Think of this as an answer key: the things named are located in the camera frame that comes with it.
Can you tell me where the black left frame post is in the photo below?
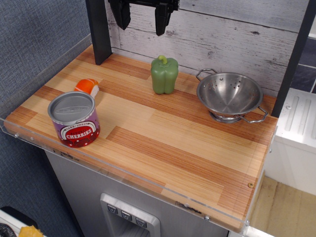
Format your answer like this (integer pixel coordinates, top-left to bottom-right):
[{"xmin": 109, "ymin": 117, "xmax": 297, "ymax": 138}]
[{"xmin": 85, "ymin": 0, "xmax": 112, "ymax": 65}]

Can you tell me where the orange salmon sushi toy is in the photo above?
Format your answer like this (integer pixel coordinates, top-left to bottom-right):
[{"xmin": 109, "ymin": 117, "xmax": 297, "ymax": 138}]
[{"xmin": 74, "ymin": 79, "xmax": 99, "ymax": 98}]

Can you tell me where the steel colander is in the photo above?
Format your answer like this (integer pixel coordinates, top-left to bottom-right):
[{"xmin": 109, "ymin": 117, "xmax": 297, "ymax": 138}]
[{"xmin": 196, "ymin": 69, "xmax": 268, "ymax": 124}]

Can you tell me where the black right frame post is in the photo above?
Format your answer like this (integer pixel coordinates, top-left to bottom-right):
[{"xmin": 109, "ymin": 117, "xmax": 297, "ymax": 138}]
[{"xmin": 271, "ymin": 0, "xmax": 316, "ymax": 118}]

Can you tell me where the black frame post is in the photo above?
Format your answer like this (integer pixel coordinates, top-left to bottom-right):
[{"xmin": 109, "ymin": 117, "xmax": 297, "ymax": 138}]
[
  {"xmin": 271, "ymin": 0, "xmax": 316, "ymax": 118},
  {"xmin": 85, "ymin": 0, "xmax": 112, "ymax": 65}
]

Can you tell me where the grey toy fridge cabinet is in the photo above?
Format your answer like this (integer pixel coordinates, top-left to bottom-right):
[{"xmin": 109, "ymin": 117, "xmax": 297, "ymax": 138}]
[{"xmin": 46, "ymin": 152, "xmax": 229, "ymax": 237}]

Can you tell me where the yellow toy piece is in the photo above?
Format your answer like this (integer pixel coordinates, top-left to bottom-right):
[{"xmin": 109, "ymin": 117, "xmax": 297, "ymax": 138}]
[{"xmin": 18, "ymin": 226, "xmax": 44, "ymax": 237}]

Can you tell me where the white toy cabinet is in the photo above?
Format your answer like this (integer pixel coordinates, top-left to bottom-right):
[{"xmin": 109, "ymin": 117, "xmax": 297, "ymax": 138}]
[{"xmin": 264, "ymin": 88, "xmax": 316, "ymax": 195}]

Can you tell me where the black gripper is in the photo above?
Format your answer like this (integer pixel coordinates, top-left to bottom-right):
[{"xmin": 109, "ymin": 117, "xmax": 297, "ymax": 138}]
[{"xmin": 109, "ymin": 0, "xmax": 180, "ymax": 36}]

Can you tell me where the silver dispenser panel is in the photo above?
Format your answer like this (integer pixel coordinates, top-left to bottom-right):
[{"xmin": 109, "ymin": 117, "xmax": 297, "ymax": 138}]
[{"xmin": 100, "ymin": 193, "xmax": 161, "ymax": 237}]

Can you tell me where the purple cherries can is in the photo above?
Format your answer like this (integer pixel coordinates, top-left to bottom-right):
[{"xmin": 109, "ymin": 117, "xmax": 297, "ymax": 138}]
[{"xmin": 47, "ymin": 91, "xmax": 100, "ymax": 148}]

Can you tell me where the green bell pepper toy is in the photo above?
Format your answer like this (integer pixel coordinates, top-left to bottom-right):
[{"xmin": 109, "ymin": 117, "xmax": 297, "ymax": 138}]
[{"xmin": 151, "ymin": 55, "xmax": 179, "ymax": 94}]

